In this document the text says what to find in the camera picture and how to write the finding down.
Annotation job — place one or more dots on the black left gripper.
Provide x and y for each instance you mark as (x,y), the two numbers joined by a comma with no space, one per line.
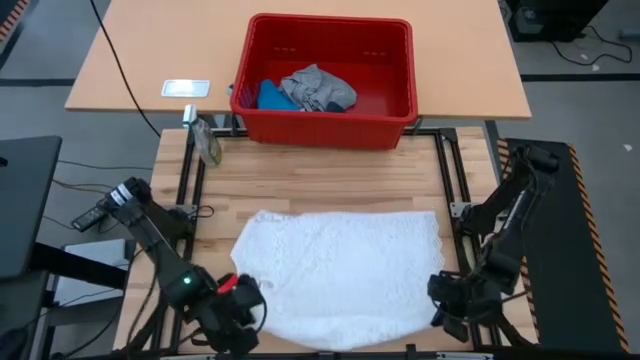
(235,315)

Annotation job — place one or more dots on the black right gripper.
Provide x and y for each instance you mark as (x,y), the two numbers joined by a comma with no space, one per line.
(472,300)

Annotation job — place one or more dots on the white lace garment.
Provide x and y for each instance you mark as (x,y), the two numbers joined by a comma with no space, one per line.
(340,270)

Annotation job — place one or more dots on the bright blue garment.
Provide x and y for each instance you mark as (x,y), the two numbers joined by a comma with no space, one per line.
(272,97)

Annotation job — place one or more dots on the grey garment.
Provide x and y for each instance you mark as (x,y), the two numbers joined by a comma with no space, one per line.
(317,87)

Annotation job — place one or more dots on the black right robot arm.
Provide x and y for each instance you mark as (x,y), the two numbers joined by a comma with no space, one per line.
(520,200)

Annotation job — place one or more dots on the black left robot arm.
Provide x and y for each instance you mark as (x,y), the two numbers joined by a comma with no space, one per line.
(150,230)

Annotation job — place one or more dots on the red plastic laundry basket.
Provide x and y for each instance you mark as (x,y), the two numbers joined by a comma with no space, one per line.
(325,135)

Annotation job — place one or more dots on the black mat with hazard stripes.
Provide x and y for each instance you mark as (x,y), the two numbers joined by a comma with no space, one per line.
(575,300)
(12,20)

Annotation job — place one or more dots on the white flat box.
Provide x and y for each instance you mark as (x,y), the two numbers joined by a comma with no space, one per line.
(95,250)

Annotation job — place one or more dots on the black stand bar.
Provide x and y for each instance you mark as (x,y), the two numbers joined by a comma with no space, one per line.
(75,265)

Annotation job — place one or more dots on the black power adapter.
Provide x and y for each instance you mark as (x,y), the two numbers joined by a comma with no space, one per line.
(90,218)

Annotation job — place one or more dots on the small clear plastic bag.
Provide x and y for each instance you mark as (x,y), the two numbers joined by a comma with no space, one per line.
(206,142)

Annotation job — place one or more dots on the small grey knob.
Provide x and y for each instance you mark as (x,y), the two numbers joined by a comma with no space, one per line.
(230,90)

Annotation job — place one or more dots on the white rectangular card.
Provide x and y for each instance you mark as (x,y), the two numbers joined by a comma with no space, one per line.
(185,88)

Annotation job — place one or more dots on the black monitor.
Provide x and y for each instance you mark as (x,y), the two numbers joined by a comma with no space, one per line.
(25,200)

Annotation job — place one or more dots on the black equipment box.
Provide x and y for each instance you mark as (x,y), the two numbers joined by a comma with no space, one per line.
(550,20)

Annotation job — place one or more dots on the black aluminium rig frame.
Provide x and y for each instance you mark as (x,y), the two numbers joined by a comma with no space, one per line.
(435,132)

